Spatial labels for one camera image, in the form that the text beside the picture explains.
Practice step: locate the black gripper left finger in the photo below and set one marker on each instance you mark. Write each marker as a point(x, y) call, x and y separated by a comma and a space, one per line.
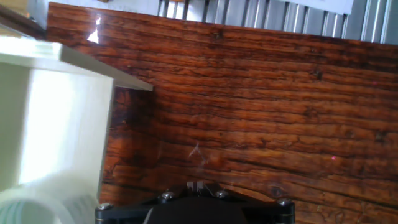
point(130, 207)

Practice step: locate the brown wooden board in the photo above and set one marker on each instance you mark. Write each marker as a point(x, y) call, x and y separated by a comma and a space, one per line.
point(248, 109)

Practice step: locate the clear tape roll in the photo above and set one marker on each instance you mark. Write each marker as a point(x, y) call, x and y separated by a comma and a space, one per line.
point(46, 193)

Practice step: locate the cream wooden shelf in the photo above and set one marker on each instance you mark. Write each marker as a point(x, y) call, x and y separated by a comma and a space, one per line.
point(62, 124)

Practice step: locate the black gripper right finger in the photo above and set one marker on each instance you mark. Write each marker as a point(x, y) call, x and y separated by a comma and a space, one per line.
point(267, 210)

